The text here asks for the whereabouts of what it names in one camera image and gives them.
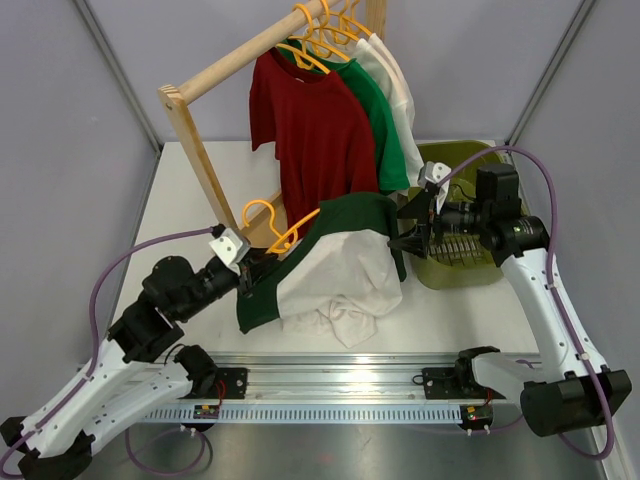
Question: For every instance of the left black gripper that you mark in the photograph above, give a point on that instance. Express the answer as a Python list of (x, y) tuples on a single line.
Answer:
[(253, 267)]

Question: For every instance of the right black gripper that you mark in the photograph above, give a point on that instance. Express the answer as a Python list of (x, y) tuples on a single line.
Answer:
[(422, 207)]

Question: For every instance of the yellow plastic hanger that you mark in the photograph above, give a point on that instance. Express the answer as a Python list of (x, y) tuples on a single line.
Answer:
[(265, 225)]

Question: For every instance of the green and white raglan shirt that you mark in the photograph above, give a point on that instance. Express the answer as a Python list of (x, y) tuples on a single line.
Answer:
[(339, 279)]

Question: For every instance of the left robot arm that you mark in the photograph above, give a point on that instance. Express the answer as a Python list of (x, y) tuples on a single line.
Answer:
[(60, 440)]

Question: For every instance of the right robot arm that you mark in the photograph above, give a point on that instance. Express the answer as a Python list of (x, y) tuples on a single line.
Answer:
[(574, 388)]

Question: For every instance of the bright green t shirt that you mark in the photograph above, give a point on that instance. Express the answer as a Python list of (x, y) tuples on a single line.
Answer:
[(390, 162)]

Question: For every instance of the dark red t shirt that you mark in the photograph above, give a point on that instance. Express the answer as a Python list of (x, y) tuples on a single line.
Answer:
[(321, 134)]

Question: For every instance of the white t shirt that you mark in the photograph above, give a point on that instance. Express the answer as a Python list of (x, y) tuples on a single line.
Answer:
[(379, 63)]

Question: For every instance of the yellow hanger of green shirt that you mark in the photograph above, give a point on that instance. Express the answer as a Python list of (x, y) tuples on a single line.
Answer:
[(324, 37)]

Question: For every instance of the yellow hanger of red shirt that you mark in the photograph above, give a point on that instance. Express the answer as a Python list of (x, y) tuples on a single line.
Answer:
[(297, 45)]

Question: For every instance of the yellow hanger of white shirt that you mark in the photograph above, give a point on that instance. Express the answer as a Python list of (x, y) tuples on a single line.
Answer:
[(346, 17)]

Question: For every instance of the wooden clothes rack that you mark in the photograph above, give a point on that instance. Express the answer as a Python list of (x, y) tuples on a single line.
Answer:
[(218, 175)]

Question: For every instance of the olive green plastic basket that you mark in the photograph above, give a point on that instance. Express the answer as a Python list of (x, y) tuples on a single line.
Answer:
[(459, 261)]

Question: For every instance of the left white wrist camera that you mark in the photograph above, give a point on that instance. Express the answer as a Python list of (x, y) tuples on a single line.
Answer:
[(229, 246)]

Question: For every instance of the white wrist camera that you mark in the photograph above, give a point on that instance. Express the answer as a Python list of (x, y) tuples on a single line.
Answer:
[(229, 246), (438, 174)]

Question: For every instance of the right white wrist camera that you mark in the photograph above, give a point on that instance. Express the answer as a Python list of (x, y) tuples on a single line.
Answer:
[(438, 174)]

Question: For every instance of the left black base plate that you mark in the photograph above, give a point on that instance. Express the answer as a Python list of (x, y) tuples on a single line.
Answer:
[(227, 382)]

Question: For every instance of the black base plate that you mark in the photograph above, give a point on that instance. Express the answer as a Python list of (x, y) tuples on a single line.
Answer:
[(227, 382), (441, 383)]

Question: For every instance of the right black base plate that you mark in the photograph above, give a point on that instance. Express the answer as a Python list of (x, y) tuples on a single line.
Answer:
[(441, 383)]

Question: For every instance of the aluminium mounting rail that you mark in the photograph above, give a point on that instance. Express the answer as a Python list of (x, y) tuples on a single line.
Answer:
[(331, 390)]

